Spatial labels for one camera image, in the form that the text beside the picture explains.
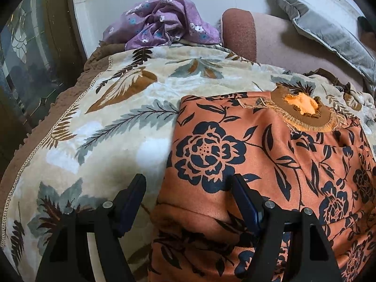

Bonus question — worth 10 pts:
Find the orange black floral garment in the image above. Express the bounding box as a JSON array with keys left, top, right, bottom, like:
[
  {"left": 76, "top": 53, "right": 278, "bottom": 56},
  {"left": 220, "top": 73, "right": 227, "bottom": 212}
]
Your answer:
[{"left": 147, "top": 90, "right": 376, "bottom": 282}]

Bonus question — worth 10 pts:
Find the wooden door with glass panels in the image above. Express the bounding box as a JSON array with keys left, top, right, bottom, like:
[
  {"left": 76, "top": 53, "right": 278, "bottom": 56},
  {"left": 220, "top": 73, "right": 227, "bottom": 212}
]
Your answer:
[{"left": 0, "top": 0, "right": 89, "bottom": 159}]

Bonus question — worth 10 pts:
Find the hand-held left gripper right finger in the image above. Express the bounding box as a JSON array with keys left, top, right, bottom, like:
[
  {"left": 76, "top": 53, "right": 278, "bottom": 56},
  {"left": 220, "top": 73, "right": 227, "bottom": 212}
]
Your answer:
[{"left": 232, "top": 173, "right": 344, "bottom": 282}]

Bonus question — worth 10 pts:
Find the leaf print blanket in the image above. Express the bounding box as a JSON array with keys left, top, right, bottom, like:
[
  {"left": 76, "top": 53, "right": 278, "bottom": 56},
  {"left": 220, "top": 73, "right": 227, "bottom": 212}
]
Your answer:
[{"left": 0, "top": 43, "right": 376, "bottom": 282}]

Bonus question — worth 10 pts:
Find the purple floral cloth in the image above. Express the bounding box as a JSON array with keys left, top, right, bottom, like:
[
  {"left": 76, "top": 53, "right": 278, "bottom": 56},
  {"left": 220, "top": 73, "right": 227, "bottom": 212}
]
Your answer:
[{"left": 101, "top": 0, "right": 221, "bottom": 50}]

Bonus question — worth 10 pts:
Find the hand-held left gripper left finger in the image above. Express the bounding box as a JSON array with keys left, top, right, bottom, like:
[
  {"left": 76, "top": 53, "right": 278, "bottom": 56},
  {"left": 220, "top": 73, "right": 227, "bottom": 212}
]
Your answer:
[{"left": 35, "top": 173, "right": 147, "bottom": 282}]

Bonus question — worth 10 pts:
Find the grey quilted cushion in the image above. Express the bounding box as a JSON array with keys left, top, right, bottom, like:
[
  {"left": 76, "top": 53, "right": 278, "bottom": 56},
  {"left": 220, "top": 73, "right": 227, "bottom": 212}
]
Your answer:
[{"left": 266, "top": 0, "right": 376, "bottom": 91}]

